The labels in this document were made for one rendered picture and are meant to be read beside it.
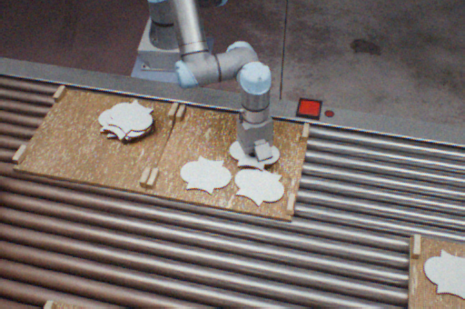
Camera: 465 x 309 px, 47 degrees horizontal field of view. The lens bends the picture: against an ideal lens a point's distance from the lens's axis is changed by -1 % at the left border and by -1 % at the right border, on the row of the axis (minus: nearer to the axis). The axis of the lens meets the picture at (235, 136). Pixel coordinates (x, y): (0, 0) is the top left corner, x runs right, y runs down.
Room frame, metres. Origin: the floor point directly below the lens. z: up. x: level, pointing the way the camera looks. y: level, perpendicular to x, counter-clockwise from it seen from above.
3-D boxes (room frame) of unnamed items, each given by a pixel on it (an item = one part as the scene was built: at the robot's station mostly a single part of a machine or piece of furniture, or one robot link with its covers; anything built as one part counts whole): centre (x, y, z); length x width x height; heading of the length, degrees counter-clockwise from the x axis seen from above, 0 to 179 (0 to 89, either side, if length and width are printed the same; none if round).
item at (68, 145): (1.13, 0.41, 0.93); 0.41 x 0.35 x 0.02; 76
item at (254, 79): (1.04, -0.05, 1.21); 0.09 x 0.08 x 0.11; 15
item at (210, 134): (1.03, 0.01, 0.93); 0.41 x 0.35 x 0.02; 76
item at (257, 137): (1.01, -0.06, 1.05); 0.12 x 0.09 x 0.16; 20
